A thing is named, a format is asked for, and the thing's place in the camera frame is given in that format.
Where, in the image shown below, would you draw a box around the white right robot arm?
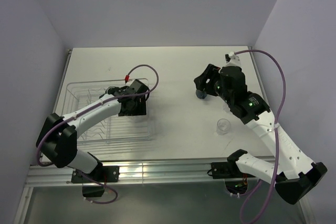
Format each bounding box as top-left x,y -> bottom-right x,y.
194,64 -> 327,205

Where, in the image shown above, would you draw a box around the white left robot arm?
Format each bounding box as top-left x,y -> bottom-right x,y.
36,79 -> 150,182

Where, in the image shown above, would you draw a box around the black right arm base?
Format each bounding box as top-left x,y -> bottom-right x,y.
207,162 -> 254,196

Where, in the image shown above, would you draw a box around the aluminium front rail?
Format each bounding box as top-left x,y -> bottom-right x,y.
24,158 -> 226,187

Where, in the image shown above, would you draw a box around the small clear glass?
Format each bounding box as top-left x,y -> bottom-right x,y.
216,119 -> 231,135
223,103 -> 231,113

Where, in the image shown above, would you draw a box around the dark blue ceramic cup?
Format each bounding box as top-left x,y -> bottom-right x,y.
195,90 -> 208,100

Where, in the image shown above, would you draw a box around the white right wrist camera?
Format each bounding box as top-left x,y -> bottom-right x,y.
225,52 -> 242,68

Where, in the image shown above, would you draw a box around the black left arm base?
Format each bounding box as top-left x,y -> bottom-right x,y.
71,165 -> 120,198

